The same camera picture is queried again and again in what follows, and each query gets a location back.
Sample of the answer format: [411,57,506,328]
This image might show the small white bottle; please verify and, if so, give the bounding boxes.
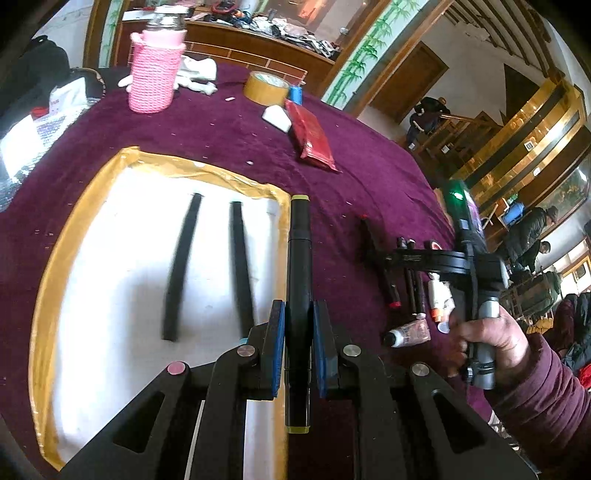
[427,272,456,324]

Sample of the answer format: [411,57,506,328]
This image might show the gold display cabinet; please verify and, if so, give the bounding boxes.
[461,78,591,223]

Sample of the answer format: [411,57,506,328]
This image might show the maroon tablecloth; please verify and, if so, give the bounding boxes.
[0,62,492,480]

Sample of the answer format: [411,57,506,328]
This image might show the black marker with yellow caps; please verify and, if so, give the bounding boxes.
[284,195,312,435]

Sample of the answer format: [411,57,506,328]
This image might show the pink knit covered bottle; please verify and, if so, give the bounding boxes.
[128,6,188,114]

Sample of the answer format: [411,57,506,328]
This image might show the yellow tape roll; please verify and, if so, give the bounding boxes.
[243,71,291,107]

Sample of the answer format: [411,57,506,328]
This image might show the white tissue packet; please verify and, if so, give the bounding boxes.
[262,105,293,134]

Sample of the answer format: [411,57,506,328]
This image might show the bamboo painted arch frame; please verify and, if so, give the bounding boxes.
[322,0,428,108]

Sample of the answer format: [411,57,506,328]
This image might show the white paper with yellow tape border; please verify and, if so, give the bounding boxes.
[28,147,293,472]

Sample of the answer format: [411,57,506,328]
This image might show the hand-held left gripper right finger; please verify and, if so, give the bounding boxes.
[313,299,537,480]

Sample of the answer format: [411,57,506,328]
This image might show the pink white tube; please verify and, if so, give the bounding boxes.
[382,318,432,348]

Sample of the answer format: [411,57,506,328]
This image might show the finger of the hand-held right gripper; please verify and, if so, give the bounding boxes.
[382,248,468,279]

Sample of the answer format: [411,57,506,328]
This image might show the black bag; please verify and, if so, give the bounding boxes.
[0,36,109,139]

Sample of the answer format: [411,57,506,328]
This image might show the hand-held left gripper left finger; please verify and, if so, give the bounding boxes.
[60,299,286,480]

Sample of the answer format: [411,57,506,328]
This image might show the red foil packet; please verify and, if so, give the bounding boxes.
[283,99,341,174]

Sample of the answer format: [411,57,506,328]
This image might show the wooden counter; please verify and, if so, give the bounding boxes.
[113,17,336,96]

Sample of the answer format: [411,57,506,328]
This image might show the printed plastic packet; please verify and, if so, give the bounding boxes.
[0,111,63,208]

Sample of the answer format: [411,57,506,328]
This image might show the wooden stair railing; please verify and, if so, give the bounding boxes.
[409,112,502,172]

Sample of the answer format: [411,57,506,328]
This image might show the white gloves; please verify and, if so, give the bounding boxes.
[117,55,219,97]

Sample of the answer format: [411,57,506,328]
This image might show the brown wooden door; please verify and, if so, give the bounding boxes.
[368,41,450,123]

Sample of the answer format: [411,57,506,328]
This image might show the person's right hand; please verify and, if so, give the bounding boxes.
[445,304,533,385]

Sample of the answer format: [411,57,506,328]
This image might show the person's right forearm maroon sleeve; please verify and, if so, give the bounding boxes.
[488,332,591,480]

